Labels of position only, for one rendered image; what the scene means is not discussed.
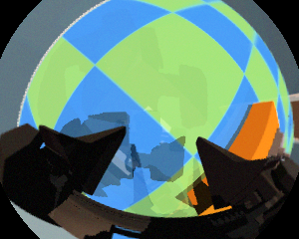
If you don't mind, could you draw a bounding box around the orange flat plate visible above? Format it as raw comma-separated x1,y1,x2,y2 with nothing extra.
188,101,290,216

